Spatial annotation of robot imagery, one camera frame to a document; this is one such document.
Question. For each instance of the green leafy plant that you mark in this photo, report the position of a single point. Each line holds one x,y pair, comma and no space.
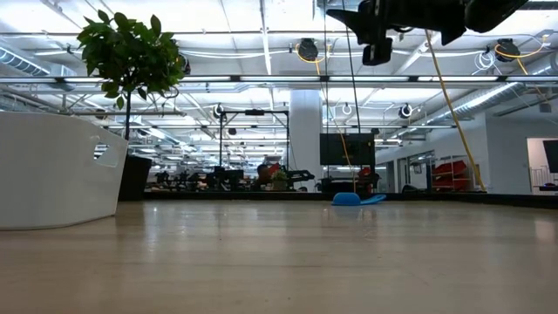
131,52

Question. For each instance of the black station frame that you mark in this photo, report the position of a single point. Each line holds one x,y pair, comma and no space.
255,112

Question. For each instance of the black monitor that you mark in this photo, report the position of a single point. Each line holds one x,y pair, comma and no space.
553,154

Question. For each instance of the red bin rack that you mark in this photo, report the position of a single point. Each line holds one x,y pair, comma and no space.
449,172

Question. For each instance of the small blue measuring cup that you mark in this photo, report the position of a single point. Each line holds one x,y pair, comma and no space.
346,200

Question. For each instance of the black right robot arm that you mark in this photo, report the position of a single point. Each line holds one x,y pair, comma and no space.
497,13

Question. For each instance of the black aluminium table frame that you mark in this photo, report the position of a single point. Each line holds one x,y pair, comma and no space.
479,198

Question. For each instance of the black wall screen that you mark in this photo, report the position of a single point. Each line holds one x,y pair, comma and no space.
346,148

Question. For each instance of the small potted plant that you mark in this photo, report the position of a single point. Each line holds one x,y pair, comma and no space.
279,176

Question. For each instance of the black plant pot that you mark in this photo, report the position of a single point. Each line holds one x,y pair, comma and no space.
137,176

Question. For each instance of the white plastic basket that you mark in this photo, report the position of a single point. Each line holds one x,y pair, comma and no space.
52,174

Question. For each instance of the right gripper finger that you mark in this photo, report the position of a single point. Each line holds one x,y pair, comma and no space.
349,17

